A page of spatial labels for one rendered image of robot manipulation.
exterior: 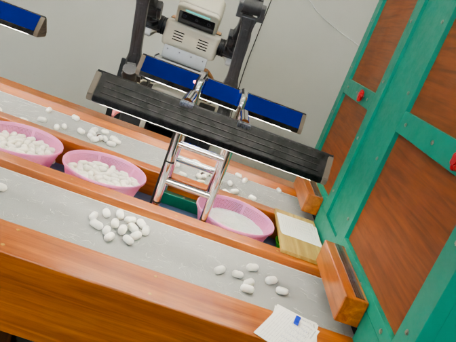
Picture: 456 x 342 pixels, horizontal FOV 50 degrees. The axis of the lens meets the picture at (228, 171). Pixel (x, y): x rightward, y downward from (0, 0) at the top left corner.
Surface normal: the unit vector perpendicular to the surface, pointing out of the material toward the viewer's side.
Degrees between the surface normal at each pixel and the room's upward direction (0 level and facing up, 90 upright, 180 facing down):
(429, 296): 90
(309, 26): 90
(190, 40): 98
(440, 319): 90
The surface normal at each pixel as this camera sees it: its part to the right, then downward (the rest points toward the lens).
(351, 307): -0.03, 0.29
